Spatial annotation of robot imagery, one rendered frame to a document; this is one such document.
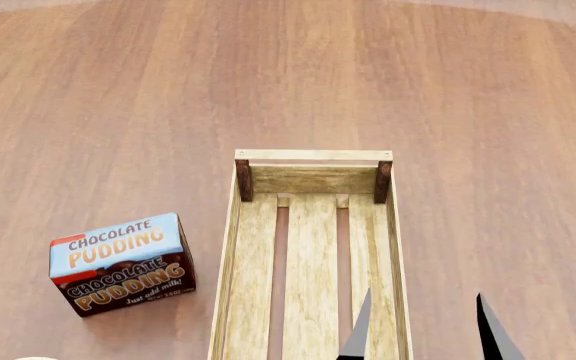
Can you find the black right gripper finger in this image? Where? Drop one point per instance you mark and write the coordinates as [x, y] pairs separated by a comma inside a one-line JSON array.
[[358, 333], [493, 333]]

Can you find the wooden slatted crate tray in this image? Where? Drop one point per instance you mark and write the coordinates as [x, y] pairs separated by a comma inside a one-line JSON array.
[[310, 262]]

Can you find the chocolate pudding box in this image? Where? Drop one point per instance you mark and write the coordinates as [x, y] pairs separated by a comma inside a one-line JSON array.
[[118, 264]]

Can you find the cream round object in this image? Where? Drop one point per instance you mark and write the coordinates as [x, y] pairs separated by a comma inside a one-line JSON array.
[[30, 358]]

